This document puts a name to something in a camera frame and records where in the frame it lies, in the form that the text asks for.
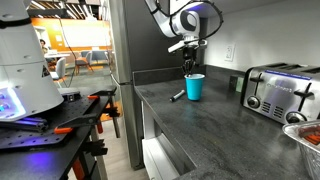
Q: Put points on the white wall outlet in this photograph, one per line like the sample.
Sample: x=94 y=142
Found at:
x=229 y=52

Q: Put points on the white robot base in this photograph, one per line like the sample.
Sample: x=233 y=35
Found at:
x=23 y=66

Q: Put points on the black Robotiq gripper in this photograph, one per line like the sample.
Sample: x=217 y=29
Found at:
x=189 y=55

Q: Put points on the black and orange clamp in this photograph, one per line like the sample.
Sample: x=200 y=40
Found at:
x=108 y=100
x=76 y=122

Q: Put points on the black and silver toaster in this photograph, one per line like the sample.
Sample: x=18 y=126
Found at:
x=283 y=93

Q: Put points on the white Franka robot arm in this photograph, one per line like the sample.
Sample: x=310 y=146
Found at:
x=170 y=23

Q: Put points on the black robot table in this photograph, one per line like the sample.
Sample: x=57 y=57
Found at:
x=40 y=153

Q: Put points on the aluminium foil tray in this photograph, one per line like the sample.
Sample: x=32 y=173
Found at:
x=306 y=150

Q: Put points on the seated person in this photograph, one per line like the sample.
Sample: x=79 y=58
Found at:
x=43 y=46

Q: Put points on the white lower cabinet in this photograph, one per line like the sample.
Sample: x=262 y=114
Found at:
x=156 y=156

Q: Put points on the grey office chair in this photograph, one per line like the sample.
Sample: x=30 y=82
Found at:
x=84 y=61
x=60 y=68

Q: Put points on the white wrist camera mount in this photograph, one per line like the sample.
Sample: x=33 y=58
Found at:
x=178 y=46

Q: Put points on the small black box green label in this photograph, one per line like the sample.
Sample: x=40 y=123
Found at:
x=236 y=84

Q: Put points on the grey refrigerator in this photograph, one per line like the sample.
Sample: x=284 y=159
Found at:
x=140 y=40

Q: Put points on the black and white marker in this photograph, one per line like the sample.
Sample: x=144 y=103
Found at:
x=177 y=96

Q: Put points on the blue plastic cup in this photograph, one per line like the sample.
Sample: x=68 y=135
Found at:
x=194 y=88

